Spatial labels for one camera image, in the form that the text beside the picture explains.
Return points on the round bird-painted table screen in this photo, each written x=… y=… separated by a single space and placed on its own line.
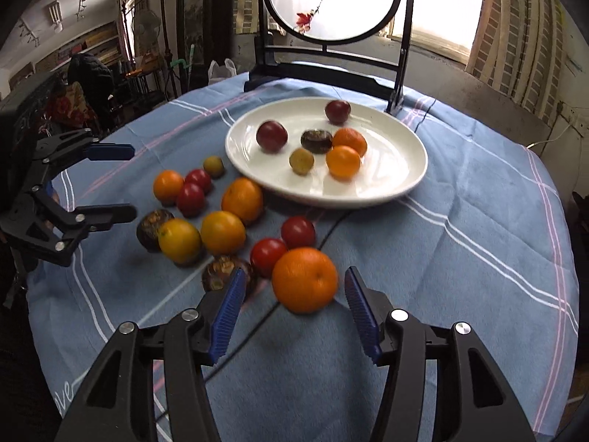
x=349 y=9

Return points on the white plastic bag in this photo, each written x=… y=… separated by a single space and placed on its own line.
x=223 y=70

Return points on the small yellow-green fruit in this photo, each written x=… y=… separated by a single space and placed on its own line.
x=302 y=161
x=213 y=166

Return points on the white wall socket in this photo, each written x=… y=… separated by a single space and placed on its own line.
x=577 y=117

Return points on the standing electric fan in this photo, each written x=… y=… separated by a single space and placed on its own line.
x=146 y=20

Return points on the white round plate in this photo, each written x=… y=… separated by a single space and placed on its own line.
x=391 y=165

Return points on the small orange tangerine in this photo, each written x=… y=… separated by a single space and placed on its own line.
x=343 y=163
x=353 y=139
x=169 y=187

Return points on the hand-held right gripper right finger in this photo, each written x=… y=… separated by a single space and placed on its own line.
x=363 y=317

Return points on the dark red plum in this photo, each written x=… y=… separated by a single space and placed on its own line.
x=272 y=136
x=337 y=111

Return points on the red cherry tomato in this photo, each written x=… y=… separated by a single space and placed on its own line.
x=199 y=178
x=298 y=232
x=190 y=199
x=267 y=256

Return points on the large orange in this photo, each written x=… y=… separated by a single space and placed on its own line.
x=305 y=279

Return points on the yellow-orange citrus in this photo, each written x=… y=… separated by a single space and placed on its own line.
x=179 y=241
x=222 y=232

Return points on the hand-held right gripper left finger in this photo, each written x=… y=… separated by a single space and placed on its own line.
x=228 y=317

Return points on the dark framed painting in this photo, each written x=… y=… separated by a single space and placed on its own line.
x=198 y=14

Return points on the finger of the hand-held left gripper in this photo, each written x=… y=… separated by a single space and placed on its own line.
x=106 y=215
x=110 y=151

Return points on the blue striped tablecloth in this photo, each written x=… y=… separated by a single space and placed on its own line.
x=460 y=239

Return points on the brown water chestnut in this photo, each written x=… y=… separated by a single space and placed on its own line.
x=223 y=270
x=149 y=228
x=316 y=141

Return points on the dark jacket on chair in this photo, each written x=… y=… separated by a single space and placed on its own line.
x=89 y=78

